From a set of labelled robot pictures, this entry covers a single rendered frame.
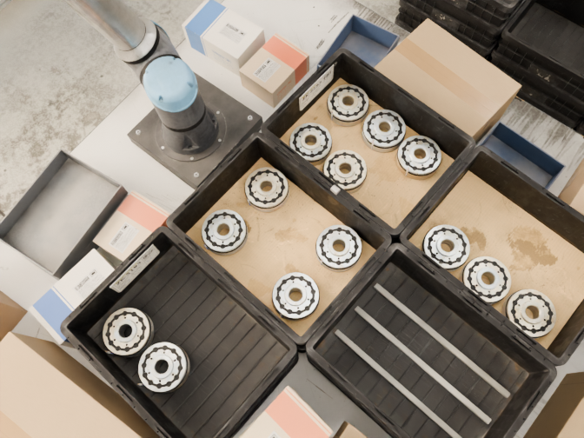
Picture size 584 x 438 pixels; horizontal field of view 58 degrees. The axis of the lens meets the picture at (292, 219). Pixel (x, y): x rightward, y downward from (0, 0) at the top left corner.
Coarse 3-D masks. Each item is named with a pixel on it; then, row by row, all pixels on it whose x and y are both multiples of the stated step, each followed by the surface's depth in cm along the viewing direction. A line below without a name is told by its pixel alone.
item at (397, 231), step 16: (368, 64) 126; (384, 80) 124; (432, 112) 121; (448, 128) 120; (304, 160) 118; (320, 176) 116; (448, 176) 115; (432, 192) 114; (416, 208) 115; (384, 224) 112; (400, 224) 112
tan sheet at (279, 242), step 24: (240, 192) 127; (264, 216) 124; (288, 216) 124; (312, 216) 124; (264, 240) 122; (288, 240) 122; (312, 240) 122; (240, 264) 121; (264, 264) 121; (288, 264) 120; (312, 264) 120; (360, 264) 120; (264, 288) 119; (336, 288) 118
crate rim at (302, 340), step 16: (272, 144) 119; (288, 160) 118; (352, 208) 114; (368, 224) 112; (192, 240) 113; (384, 240) 112; (208, 256) 111; (224, 272) 111; (240, 288) 109; (352, 288) 108; (256, 304) 108; (336, 304) 107; (272, 320) 106; (320, 320) 107; (304, 336) 105
